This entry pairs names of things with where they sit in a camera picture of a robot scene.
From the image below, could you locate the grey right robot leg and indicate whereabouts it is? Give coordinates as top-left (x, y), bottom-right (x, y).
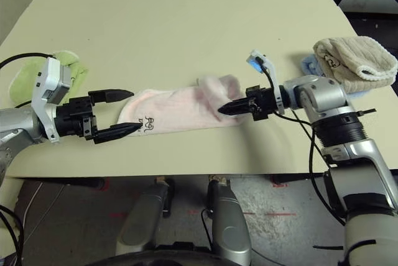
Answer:
top-left (206, 175), bottom-right (251, 266)

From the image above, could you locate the dark robot pelvis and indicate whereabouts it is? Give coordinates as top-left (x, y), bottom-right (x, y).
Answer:
top-left (86, 241), bottom-right (237, 266)

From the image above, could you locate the thin black leg wire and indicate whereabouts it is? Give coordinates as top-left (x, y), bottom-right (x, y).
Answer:
top-left (200, 208), bottom-right (216, 237)

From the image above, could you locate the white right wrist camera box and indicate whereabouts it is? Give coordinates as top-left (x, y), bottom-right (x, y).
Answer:
top-left (247, 49), bottom-right (285, 114)

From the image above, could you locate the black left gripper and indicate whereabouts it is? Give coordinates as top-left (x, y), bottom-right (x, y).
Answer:
top-left (55, 89), bottom-right (143, 145)

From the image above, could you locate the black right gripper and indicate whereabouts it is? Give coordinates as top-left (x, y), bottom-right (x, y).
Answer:
top-left (217, 85), bottom-right (282, 121)

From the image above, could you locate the green sock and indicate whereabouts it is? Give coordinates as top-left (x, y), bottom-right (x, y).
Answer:
top-left (8, 50), bottom-right (90, 108)

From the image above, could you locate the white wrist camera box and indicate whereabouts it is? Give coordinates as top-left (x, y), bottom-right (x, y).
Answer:
top-left (247, 49), bottom-right (285, 114)
top-left (30, 57), bottom-right (74, 142)

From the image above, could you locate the grey robot leg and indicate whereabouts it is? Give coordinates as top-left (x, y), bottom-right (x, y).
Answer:
top-left (116, 178), bottom-right (175, 256)
top-left (206, 175), bottom-right (251, 266)

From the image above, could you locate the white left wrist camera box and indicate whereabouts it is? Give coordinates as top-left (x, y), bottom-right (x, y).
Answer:
top-left (30, 57), bottom-right (74, 142)

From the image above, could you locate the grey left robot leg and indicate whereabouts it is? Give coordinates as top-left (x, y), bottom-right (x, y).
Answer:
top-left (116, 178), bottom-right (175, 256)

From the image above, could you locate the beige sock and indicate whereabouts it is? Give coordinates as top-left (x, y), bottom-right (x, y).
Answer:
top-left (312, 36), bottom-right (398, 94)

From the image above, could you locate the pink sock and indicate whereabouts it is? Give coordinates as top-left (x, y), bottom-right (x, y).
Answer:
top-left (116, 74), bottom-right (245, 138)

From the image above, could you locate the black table foot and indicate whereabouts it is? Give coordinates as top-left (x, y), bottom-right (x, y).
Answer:
top-left (18, 177), bottom-right (106, 191)
top-left (273, 172), bottom-right (327, 185)

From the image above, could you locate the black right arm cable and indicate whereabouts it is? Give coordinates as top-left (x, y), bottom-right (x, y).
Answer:
top-left (256, 57), bottom-right (349, 226)

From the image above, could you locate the black cable tie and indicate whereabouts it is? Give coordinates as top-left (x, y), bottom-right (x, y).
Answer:
top-left (312, 243), bottom-right (345, 250)

